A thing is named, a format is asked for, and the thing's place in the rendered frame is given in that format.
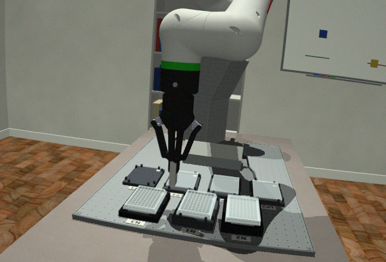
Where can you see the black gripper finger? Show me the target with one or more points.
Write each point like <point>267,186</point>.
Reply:
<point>170,152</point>
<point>196,127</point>

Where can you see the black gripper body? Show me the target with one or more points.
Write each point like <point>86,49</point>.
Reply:
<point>177,107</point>

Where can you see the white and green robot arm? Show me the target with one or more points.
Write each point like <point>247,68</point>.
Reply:
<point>187,35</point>

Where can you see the grey button panel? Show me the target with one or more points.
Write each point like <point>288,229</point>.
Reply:
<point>217,155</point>

